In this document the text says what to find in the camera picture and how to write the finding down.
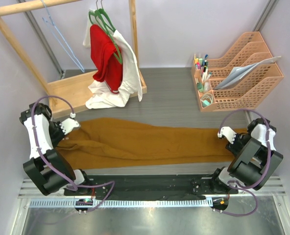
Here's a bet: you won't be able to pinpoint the green hanger back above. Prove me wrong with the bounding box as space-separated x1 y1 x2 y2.
88 0 112 35

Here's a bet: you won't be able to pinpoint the green hanger front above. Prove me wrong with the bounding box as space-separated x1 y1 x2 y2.
96 1 122 65

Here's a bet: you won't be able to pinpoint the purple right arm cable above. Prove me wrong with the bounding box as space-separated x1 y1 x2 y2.
208 109 273 217

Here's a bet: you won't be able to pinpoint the green eraser box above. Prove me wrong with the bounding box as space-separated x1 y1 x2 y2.
196 83 204 93

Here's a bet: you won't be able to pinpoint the pens in organizer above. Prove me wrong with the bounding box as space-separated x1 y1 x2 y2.
193 54 212 83

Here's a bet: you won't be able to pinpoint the wooden clothes rack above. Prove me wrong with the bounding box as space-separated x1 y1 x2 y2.
0 0 147 119

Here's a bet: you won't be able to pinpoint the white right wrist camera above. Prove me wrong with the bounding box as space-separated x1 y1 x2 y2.
217 126 237 144

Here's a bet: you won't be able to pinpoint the red shirt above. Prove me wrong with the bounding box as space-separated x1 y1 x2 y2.
90 24 123 94

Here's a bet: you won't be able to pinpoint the mint charger with cable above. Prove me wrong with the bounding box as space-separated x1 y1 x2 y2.
200 94 214 108

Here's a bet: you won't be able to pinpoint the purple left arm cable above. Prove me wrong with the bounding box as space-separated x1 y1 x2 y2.
31 95 116 216

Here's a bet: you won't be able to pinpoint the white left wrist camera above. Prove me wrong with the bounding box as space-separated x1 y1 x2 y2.
59 117 80 136

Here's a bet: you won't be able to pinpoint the light blue wire hanger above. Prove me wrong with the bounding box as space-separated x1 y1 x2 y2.
41 0 85 73

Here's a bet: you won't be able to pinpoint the white slotted cable duct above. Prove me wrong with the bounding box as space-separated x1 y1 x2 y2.
29 197 213 209

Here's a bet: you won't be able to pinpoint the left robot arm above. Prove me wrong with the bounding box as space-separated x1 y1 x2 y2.
19 103 92 196

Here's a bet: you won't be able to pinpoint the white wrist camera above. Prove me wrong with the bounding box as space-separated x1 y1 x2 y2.
217 126 237 144
59 117 80 136

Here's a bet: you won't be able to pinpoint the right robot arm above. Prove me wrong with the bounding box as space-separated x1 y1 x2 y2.
209 118 284 194

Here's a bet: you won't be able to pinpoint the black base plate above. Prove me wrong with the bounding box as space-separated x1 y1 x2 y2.
63 173 239 196

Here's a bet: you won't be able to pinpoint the mustard brown trousers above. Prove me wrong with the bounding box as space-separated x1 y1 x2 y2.
56 117 234 169

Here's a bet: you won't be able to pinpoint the white shirt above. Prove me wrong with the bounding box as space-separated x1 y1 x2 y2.
83 17 143 109

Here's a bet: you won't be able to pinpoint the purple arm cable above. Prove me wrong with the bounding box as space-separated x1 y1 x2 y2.
208 109 273 217
31 95 116 216

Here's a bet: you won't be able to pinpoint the green hanger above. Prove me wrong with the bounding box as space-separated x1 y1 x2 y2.
96 1 122 65
88 0 112 35

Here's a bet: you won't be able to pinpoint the peach plastic desk organizer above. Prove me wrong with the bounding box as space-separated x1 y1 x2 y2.
192 31 284 112

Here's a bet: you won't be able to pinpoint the grey paper folder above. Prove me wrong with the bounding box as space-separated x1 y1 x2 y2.
213 56 282 91

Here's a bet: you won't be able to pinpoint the aluminium frame rail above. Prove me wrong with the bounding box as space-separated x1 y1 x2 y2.
19 175 286 201

